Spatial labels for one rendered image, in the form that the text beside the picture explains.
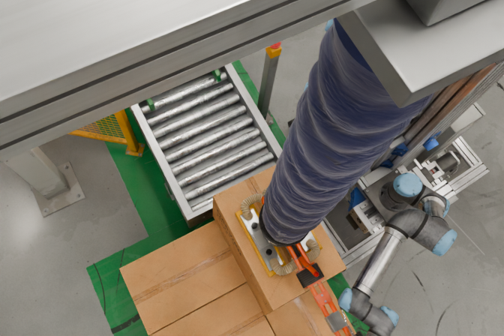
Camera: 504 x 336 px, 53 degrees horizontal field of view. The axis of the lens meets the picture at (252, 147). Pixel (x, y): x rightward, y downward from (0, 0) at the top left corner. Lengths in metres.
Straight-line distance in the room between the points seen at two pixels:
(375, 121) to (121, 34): 0.60
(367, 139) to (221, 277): 1.98
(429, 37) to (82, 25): 0.45
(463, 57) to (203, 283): 2.37
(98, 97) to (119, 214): 3.11
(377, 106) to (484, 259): 3.06
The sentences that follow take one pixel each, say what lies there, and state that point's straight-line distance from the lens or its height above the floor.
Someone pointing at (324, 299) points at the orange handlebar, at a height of 1.22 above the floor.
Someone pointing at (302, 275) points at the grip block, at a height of 1.22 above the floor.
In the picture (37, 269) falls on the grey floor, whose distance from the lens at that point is 3.66.
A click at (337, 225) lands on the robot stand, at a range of 3.38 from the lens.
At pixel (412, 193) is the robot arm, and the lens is 2.41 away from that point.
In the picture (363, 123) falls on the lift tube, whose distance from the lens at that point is 0.96.
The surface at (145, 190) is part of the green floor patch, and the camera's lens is 3.61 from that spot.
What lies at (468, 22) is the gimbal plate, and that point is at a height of 2.88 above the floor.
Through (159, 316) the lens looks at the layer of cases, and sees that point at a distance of 2.90.
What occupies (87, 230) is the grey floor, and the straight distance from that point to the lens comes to 3.61.
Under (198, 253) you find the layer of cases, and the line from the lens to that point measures 2.92.
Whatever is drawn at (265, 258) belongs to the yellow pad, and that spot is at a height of 1.10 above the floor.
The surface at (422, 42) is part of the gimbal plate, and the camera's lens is 0.71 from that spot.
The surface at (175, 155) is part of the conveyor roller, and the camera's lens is 3.08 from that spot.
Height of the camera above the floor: 3.42
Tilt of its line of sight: 68 degrees down
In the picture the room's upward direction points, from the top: 9 degrees clockwise
